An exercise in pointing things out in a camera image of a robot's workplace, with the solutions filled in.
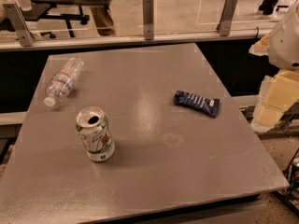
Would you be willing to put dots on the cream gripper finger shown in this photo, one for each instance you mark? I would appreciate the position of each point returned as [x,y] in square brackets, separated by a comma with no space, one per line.
[260,48]
[276,95]

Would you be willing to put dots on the white green 7up can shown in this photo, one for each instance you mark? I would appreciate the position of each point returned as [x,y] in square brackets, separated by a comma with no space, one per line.
[93,129]

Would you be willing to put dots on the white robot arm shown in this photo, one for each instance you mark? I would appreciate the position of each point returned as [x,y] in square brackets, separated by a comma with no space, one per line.
[283,47]

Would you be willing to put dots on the blue rxbar wrapper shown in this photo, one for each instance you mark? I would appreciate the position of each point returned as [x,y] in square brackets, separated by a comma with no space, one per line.
[197,103]

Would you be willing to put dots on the person in tan trousers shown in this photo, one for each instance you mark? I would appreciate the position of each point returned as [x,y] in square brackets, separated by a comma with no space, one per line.
[103,20]

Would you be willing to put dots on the clear plastic water bottle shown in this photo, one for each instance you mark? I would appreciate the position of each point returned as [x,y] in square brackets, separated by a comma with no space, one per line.
[63,82]

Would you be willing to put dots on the right metal railing bracket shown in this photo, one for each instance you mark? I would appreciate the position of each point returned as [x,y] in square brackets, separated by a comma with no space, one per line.
[224,26]

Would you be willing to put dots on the metal railing bracket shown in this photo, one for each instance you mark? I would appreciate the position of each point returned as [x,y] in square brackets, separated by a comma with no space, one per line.
[19,25]
[148,19]
[224,26]

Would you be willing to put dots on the black wire basket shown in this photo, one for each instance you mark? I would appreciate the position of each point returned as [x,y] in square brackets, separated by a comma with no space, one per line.
[290,195]

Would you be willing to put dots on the middle metal railing bracket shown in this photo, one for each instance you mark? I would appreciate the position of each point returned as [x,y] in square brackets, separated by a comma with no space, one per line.
[148,19]

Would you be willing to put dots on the left metal railing bracket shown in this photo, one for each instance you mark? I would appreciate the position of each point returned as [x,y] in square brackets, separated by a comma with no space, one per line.
[19,25]

